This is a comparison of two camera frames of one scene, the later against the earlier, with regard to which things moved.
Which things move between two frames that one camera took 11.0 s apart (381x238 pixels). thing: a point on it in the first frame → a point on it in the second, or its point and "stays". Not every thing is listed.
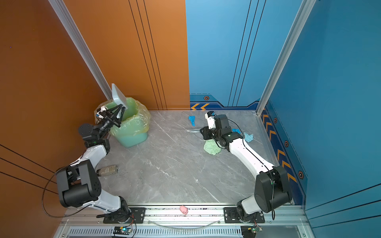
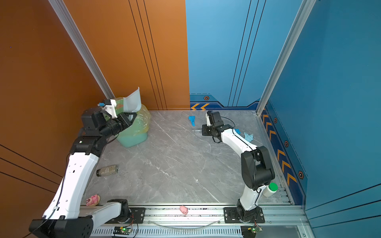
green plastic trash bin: x=133 y=131 stays
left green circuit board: x=122 y=230 stays
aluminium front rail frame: x=288 y=221 stays
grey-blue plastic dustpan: x=119 y=98 → x=132 y=102
